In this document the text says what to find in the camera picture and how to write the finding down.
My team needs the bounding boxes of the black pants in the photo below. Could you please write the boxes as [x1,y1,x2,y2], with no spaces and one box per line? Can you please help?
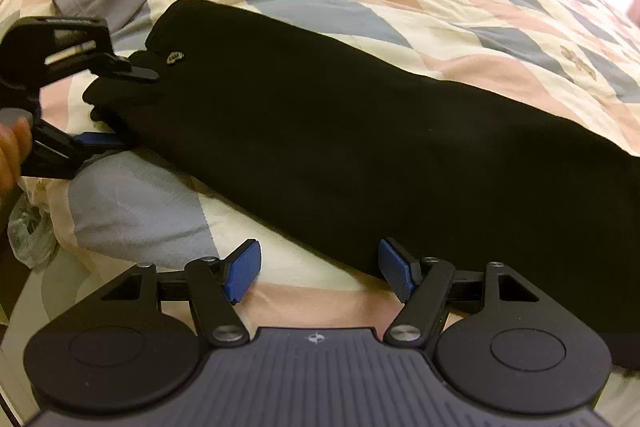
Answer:
[82,0,640,368]

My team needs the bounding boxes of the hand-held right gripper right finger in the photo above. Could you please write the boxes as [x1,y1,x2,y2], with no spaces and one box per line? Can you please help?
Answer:
[378,237,553,349]

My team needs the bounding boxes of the clear plastic bag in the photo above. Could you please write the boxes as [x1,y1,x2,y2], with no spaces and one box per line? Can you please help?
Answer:
[6,177,60,270]

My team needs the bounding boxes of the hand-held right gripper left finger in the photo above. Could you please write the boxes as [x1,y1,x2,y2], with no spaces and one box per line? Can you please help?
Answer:
[97,238,262,349]

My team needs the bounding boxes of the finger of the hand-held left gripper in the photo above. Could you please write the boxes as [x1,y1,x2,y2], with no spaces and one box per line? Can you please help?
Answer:
[21,118,128,180]
[10,16,161,84]

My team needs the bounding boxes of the person's left hand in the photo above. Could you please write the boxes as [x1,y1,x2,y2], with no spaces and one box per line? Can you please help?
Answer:
[0,117,34,208]

